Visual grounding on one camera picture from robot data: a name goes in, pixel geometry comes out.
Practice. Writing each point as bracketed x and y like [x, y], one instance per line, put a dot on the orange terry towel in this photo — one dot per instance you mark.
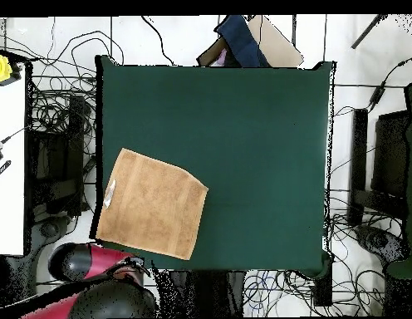
[153, 202]

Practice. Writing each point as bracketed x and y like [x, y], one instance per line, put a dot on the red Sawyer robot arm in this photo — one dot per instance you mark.
[99, 259]

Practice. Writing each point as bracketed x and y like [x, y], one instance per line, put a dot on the dark green table cloth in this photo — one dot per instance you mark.
[242, 133]

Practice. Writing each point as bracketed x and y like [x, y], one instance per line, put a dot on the dark blue cloth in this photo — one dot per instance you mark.
[242, 40]

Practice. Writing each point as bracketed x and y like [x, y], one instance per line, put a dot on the brown cardboard box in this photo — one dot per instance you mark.
[279, 43]

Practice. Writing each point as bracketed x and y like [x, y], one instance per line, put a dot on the black stand beside table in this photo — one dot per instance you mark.
[322, 289]

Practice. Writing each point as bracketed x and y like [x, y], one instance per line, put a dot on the white table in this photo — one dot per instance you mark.
[8, 199]

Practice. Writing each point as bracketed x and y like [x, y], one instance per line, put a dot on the black rod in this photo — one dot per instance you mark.
[367, 31]

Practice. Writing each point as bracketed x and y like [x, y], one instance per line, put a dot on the yellow emergency stop button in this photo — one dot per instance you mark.
[0, 68]

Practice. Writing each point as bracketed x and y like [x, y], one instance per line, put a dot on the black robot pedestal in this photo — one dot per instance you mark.
[209, 292]

